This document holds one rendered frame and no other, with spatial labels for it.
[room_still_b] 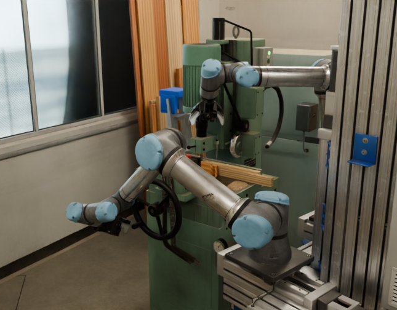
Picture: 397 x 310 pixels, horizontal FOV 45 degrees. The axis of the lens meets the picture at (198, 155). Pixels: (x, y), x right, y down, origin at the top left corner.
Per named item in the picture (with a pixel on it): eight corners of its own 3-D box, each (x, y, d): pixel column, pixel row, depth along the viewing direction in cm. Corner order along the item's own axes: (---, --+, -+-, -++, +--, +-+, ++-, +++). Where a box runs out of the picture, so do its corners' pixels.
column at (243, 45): (204, 176, 257) (204, 38, 237) (226, 166, 274) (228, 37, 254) (239, 184, 244) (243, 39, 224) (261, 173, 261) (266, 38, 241)
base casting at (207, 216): (145, 206, 239) (145, 189, 236) (211, 176, 283) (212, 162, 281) (220, 229, 213) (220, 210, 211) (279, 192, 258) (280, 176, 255)
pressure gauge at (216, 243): (212, 255, 211) (212, 238, 208) (216, 252, 214) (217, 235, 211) (224, 259, 207) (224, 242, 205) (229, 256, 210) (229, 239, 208)
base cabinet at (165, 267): (148, 328, 258) (144, 206, 239) (210, 282, 303) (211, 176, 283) (217, 363, 233) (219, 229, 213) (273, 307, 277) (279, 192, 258)
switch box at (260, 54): (251, 80, 236) (252, 47, 232) (261, 79, 244) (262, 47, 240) (262, 81, 233) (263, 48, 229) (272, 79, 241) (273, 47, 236)
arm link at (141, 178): (183, 116, 176) (115, 192, 201) (167, 121, 167) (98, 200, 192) (203, 139, 175) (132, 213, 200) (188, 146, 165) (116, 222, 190)
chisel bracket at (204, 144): (189, 155, 229) (189, 138, 227) (206, 149, 240) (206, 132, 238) (201, 157, 225) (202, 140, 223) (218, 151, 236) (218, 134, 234)
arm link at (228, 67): (255, 83, 182) (228, 86, 180) (247, 79, 192) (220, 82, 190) (254, 62, 179) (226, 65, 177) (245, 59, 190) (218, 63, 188)
